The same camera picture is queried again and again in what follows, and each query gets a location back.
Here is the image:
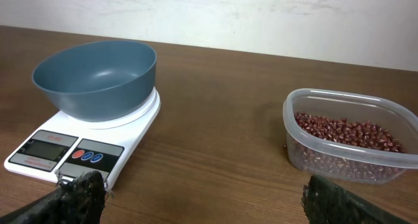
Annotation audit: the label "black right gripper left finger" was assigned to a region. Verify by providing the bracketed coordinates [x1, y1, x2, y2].
[1, 170, 106, 224]

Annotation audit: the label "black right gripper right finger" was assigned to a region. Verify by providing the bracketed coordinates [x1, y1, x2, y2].
[301, 175, 409, 224]

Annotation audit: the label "white digital kitchen scale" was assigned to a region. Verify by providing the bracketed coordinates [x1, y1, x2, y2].
[4, 89, 161, 190]

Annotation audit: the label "blue plastic bowl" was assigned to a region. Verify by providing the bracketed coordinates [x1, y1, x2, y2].
[32, 40, 157, 121]

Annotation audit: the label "clear plastic container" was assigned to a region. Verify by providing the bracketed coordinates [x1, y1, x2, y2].
[283, 88, 417, 184]

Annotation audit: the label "red adzuki beans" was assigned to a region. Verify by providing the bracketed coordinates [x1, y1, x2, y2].
[294, 112, 406, 153]

